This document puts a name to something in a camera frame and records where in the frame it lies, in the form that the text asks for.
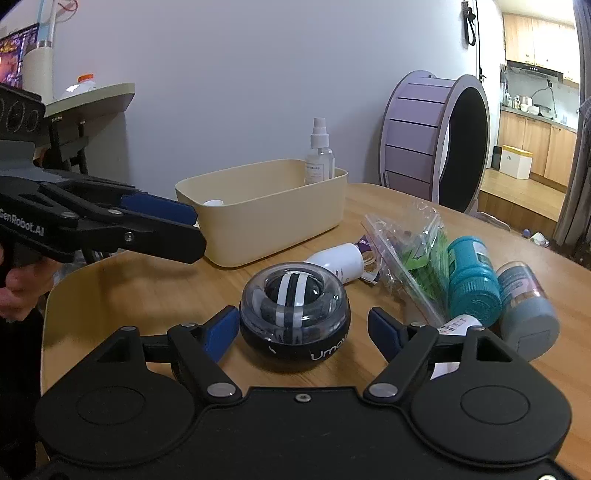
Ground small white labelled bottle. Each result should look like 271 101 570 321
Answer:
431 314 486 382

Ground teal bottle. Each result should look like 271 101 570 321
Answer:
447 236 503 325

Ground range hood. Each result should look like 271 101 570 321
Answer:
505 60 562 78

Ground wooden lower kitchen cabinets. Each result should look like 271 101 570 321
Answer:
496 108 579 188

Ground wooden kitchen cabinets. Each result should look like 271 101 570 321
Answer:
502 13 581 85
496 108 579 188

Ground white plastic bottle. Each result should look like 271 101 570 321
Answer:
304 243 365 284

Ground wooden upper kitchen cabinets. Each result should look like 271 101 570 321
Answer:
502 13 581 85

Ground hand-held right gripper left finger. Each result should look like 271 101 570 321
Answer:
92 305 243 403

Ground white floor box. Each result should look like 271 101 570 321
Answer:
500 145 534 180

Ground clear bag of green packets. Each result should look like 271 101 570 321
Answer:
361 202 456 329

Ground cream cylinder with tube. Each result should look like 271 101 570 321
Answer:
22 0 64 105

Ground orange cap bottle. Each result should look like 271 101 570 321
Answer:
60 74 100 100

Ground grey cap bottle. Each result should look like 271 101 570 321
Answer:
496 261 561 363

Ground grey curtain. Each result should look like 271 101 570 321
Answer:
551 92 591 271

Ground purple snack packet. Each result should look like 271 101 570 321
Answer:
355 234 385 285

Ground person's left hand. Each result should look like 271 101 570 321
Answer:
0 251 55 322

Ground purple cat exercise wheel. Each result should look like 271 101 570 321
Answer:
379 70 491 216

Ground computer monitor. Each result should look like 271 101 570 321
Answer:
0 23 40 89

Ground black gyro wrist ball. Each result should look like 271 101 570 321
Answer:
239 264 352 374

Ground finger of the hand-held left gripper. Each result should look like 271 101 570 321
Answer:
46 206 208 265
41 177 199 227

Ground cream storage box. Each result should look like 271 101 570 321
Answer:
174 159 348 269

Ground wooden desk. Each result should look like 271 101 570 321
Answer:
41 183 591 480

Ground clear spray bottle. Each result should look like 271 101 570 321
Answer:
304 117 336 186

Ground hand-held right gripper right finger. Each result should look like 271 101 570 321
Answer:
364 307 513 403

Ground grey slipper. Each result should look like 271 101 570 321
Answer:
475 211 511 231

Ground black hanging strap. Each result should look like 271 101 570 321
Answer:
461 0 478 47

